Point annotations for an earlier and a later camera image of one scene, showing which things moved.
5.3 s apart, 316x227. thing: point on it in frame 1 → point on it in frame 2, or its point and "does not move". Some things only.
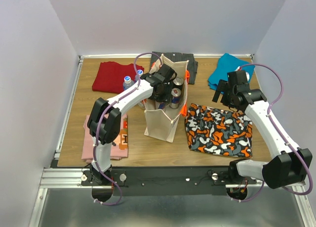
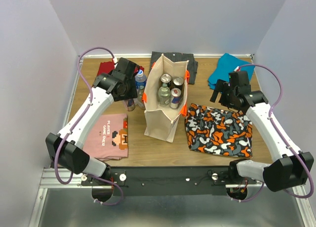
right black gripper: x=223 y=86 does not move
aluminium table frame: x=60 y=201 does not move
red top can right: x=176 y=93 does not move
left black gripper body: x=165 y=94 → x=130 y=91
